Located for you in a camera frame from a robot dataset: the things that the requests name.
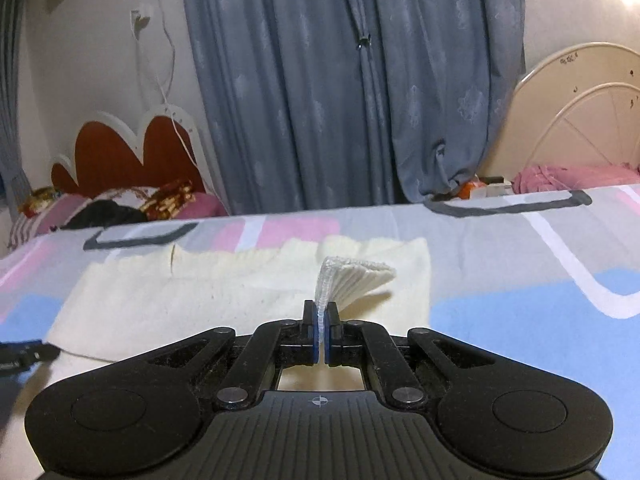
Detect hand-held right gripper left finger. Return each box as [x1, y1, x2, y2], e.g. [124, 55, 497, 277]
[117, 300, 321, 411]

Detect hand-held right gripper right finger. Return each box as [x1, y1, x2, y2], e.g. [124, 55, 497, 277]
[322, 300, 501, 409]

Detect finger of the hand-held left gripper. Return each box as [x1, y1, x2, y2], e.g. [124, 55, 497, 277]
[0, 341, 61, 378]

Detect cream knit garment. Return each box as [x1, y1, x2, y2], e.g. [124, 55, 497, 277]
[46, 235, 432, 363]

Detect striped pillows and blankets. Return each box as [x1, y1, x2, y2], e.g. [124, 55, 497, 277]
[7, 194, 93, 252]

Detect patterned plush cushion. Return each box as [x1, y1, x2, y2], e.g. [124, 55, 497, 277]
[19, 186, 63, 216]

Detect pink pillow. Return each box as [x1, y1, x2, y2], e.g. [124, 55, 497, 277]
[165, 191, 230, 221]

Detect black cloth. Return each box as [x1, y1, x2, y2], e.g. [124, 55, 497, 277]
[60, 199, 149, 231]

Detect red gold patterned pillow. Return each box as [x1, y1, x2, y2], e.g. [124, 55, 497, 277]
[139, 180, 202, 222]

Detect patterned bedsheet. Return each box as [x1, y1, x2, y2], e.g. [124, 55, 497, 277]
[0, 182, 640, 480]

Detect white box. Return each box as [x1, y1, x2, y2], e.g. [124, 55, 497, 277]
[480, 176, 514, 199]

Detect red scalloped headboard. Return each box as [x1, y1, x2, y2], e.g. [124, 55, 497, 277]
[50, 102, 222, 201]

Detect blue-grey curtain panel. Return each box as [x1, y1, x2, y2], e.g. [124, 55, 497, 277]
[369, 0, 524, 197]
[178, 0, 377, 211]
[0, 0, 32, 203]

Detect pink blanket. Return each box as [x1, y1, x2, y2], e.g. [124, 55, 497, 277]
[512, 163, 640, 194]

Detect cream arched headboard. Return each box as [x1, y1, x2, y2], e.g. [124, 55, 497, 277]
[479, 42, 640, 182]

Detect white hanging cable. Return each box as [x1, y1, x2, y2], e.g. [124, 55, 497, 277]
[148, 9, 202, 183]

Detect white wall socket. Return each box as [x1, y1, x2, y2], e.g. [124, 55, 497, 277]
[130, 4, 154, 37]

